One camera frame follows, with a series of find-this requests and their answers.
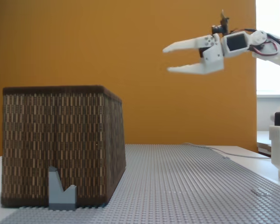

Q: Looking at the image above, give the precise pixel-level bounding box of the brown woven bin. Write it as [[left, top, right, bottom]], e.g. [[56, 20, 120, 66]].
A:
[[1, 85, 127, 209]]

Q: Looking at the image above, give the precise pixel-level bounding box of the large orange partition panel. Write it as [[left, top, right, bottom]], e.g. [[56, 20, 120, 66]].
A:
[[0, 0, 258, 154]]

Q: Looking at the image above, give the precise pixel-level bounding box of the grey studded baseplate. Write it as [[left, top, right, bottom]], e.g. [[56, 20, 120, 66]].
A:
[[0, 144, 280, 224]]

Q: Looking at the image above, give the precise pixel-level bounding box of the grey slope brick piece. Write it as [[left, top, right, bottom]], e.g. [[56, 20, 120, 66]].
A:
[[48, 165, 77, 211]]

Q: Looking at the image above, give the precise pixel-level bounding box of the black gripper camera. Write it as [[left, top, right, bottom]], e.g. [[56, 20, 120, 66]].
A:
[[211, 9, 231, 36]]

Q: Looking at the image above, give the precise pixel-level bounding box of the white table cable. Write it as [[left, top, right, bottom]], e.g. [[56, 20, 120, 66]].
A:
[[183, 142, 271, 160]]

